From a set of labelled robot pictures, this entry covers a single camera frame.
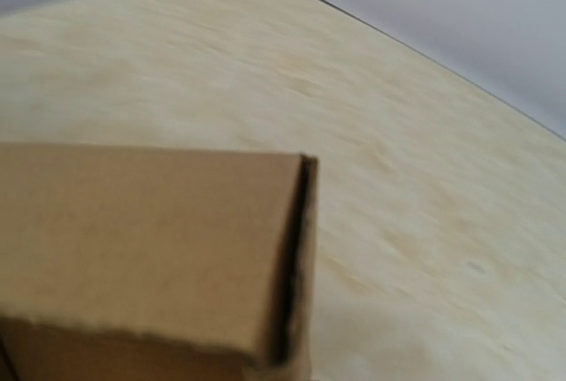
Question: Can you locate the brown cardboard box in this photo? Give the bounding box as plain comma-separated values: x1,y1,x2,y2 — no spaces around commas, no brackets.
1,142,318,380

